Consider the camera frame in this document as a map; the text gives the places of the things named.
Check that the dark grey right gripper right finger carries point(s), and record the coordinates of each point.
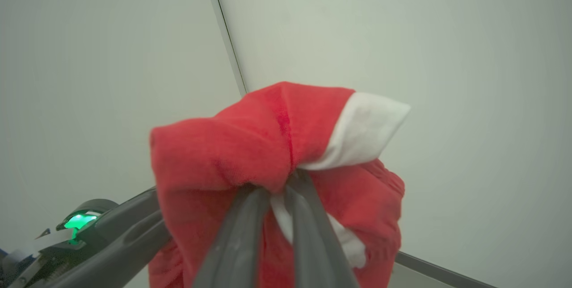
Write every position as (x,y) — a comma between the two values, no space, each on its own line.
(315,243)

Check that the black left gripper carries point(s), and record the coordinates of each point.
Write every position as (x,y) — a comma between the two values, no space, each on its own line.
(78,227)

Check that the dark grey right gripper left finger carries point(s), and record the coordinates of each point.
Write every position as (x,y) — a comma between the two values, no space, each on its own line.
(239,243)

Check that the red garment with white band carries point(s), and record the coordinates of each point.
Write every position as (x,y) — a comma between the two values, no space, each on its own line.
(250,145)

